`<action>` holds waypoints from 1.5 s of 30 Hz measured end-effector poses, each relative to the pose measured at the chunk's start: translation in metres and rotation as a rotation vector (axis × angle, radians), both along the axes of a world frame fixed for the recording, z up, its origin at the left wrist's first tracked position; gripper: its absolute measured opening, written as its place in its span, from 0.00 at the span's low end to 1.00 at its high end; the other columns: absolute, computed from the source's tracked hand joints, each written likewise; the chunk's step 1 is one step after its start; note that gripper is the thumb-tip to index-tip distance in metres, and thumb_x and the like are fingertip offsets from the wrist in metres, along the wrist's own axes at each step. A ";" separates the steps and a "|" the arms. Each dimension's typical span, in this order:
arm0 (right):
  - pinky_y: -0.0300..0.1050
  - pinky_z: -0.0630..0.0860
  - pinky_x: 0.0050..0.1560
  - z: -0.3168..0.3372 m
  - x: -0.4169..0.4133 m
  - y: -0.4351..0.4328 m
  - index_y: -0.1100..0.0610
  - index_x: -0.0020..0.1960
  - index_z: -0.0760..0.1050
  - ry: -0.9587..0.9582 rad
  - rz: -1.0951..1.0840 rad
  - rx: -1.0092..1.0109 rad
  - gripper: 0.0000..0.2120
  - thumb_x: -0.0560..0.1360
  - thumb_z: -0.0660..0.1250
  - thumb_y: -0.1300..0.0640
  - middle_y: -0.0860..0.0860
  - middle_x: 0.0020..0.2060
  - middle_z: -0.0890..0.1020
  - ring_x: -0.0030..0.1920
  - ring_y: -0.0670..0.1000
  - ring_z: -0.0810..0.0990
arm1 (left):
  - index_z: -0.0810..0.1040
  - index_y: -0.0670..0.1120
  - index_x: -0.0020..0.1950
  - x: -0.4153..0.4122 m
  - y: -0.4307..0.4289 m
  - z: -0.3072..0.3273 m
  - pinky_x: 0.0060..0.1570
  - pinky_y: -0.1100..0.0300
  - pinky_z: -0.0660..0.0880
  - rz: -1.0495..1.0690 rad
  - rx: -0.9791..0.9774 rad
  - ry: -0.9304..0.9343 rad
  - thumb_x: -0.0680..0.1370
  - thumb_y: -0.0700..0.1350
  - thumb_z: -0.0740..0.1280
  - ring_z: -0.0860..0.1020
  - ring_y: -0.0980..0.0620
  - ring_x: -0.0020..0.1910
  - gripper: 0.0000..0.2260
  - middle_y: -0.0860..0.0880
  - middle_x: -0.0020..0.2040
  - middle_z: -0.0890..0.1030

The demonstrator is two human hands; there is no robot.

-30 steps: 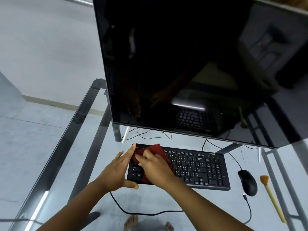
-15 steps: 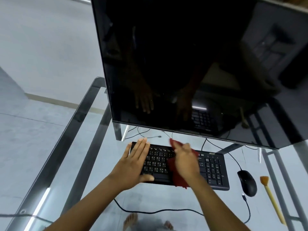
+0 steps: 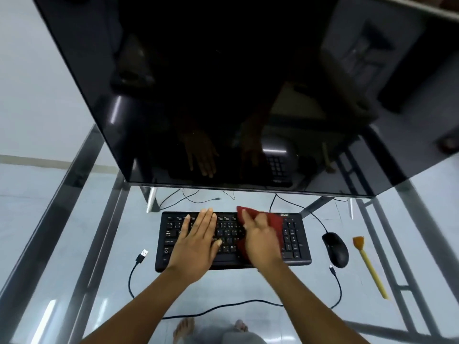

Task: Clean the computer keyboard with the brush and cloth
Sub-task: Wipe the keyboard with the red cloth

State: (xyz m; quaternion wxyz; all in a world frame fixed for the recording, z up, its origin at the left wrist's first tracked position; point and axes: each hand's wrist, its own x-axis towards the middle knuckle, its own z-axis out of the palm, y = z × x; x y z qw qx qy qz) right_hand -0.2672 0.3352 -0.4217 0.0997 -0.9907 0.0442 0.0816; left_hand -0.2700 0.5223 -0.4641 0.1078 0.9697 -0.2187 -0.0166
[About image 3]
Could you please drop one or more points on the person's left foot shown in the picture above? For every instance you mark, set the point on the person's left foot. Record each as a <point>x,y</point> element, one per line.
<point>183,331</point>

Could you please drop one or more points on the person's right thumb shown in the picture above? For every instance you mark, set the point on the person's right thumb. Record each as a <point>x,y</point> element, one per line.
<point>246,219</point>

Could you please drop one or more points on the person's left forearm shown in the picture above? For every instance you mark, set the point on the person's left forearm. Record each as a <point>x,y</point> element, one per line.
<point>143,311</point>

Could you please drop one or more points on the yellow brush with orange bristles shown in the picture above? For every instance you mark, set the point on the yellow brush with orange bristles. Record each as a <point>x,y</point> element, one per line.
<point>371,266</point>

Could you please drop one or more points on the person's right foot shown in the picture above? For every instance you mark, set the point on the person's right foot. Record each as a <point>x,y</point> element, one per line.
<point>241,326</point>

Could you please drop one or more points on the person's left little finger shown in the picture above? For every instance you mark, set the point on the person's left little finger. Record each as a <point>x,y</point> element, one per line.
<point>184,227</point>

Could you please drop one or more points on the person's left middle finger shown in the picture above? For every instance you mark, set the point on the person's left middle finger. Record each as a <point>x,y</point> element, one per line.
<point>206,220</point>

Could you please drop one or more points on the person's right hand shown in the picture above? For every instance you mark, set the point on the person's right hand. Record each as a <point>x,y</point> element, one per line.
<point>261,245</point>

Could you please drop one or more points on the person's left hand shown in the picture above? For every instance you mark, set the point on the person's left hand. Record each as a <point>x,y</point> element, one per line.
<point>195,248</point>

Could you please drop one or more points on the grey trousers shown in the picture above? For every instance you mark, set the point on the grey trousers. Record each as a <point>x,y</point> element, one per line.
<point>233,338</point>

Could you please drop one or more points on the large black computer monitor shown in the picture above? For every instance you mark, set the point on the large black computer monitor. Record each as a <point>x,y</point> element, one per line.
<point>222,75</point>

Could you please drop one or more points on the black computer keyboard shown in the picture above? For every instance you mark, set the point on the black computer keyboard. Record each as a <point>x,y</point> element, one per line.
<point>297,243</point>

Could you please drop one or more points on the red cleaning cloth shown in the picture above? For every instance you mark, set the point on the red cleaning cloth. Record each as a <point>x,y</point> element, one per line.
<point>276,222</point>

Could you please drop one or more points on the black computer mouse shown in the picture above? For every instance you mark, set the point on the black computer mouse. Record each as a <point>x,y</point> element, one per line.
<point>336,248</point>

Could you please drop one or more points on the person's left thumb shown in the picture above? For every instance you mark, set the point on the person's left thumb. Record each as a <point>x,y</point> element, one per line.
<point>216,248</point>

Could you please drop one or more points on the steel table frame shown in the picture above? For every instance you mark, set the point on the steel table frame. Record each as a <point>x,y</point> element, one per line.
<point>86,197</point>

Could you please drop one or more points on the silver monitor stand leg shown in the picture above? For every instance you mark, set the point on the silver monitor stand leg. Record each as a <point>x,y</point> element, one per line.
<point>317,204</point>
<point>152,201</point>

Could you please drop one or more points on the person's foot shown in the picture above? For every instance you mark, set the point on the person's foot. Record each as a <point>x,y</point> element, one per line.
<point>241,326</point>
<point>183,331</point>

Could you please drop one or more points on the person's right forearm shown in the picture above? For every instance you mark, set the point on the person's right forearm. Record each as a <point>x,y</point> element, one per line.
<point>308,308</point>

